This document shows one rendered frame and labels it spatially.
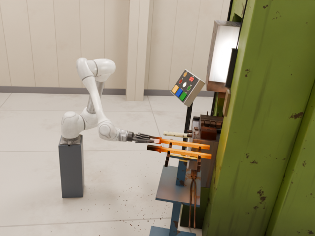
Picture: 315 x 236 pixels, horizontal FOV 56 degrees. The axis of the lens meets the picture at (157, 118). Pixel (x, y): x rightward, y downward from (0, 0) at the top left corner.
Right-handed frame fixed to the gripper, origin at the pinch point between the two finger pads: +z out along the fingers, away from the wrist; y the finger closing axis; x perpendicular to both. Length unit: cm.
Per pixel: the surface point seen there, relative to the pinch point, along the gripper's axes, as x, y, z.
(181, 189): -26.1, 19.0, 23.6
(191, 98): 6, -77, 24
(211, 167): -27, -15, 46
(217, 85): 37, -30, 41
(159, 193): -26.1, 27.0, 8.8
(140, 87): -69, -297, -62
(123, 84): -74, -317, -99
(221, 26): 81, -25, 36
